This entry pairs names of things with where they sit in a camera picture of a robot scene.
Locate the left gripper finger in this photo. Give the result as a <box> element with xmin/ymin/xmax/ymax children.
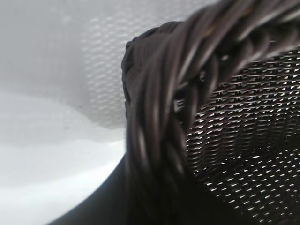
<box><xmin>46</xmin><ymin>158</ymin><xmax>128</xmax><ymax>225</ymax></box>

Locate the dark brown wicker basket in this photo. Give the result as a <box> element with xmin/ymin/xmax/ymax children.
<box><xmin>120</xmin><ymin>0</ymin><xmax>300</xmax><ymax>225</ymax></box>

